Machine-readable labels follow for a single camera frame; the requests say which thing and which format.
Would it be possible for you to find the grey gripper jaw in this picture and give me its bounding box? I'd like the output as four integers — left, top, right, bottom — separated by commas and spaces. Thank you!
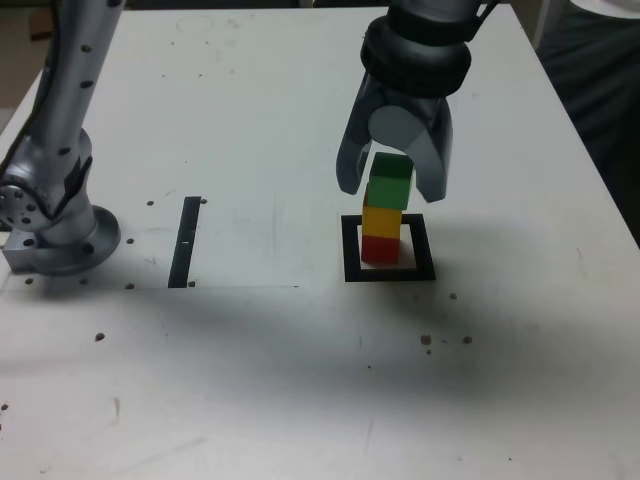
335, 74, 384, 196
369, 92, 455, 204

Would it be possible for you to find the brown cardboard box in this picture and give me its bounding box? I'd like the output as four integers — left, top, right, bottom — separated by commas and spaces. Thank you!
28, 9, 59, 40

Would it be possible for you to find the green cube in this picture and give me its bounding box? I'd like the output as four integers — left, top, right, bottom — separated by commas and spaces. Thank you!
365, 152, 415, 211

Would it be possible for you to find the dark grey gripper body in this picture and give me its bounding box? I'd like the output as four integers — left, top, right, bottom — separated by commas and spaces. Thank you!
372, 81, 452, 114

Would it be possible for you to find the black tape square outline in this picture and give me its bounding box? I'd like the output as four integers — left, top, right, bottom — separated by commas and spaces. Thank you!
340, 213, 437, 284

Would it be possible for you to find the person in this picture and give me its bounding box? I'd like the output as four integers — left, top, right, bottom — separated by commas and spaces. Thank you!
537, 0, 640, 256

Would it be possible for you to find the yellow cube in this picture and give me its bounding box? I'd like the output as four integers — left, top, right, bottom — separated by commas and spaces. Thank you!
360, 205, 404, 240

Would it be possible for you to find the black tape strip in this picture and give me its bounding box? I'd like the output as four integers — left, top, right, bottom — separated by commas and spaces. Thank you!
167, 196, 202, 289

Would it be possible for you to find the red cube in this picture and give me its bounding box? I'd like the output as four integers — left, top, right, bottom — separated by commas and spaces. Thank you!
359, 234, 401, 265

